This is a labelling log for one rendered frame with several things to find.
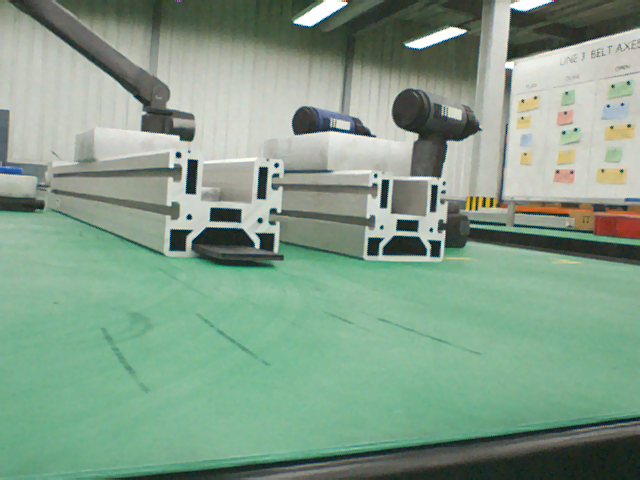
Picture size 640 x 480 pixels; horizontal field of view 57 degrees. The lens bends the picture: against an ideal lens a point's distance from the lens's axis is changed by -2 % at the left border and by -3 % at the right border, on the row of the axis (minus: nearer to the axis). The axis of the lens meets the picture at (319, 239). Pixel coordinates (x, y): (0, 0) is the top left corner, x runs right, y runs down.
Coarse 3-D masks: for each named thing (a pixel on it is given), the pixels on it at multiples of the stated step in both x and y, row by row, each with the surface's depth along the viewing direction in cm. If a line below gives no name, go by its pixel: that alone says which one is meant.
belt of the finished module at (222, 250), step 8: (192, 240) 53; (200, 240) 53; (208, 240) 54; (216, 240) 55; (224, 240) 56; (192, 248) 49; (200, 248) 47; (208, 248) 46; (216, 248) 47; (224, 248) 47; (232, 248) 48; (240, 248) 48; (248, 248) 49; (256, 248) 49; (216, 256) 44; (224, 256) 43; (232, 256) 43; (240, 256) 44; (248, 256) 44; (256, 256) 44; (264, 256) 45; (272, 256) 45; (280, 256) 45
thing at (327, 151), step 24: (264, 144) 75; (288, 144) 69; (312, 144) 65; (336, 144) 62; (360, 144) 64; (384, 144) 65; (408, 144) 67; (288, 168) 69; (312, 168) 64; (336, 168) 62; (360, 168) 64; (384, 168) 66; (408, 168) 67
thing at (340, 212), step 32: (288, 192) 70; (320, 192) 64; (352, 192) 61; (384, 192) 58; (416, 192) 61; (288, 224) 70; (320, 224) 64; (352, 224) 60; (384, 224) 58; (416, 224) 60; (352, 256) 59; (384, 256) 58; (416, 256) 60
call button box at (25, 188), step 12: (0, 180) 97; (12, 180) 98; (24, 180) 99; (36, 180) 100; (0, 192) 97; (12, 192) 98; (24, 192) 99; (36, 192) 100; (0, 204) 97; (12, 204) 98; (24, 204) 99; (36, 204) 103
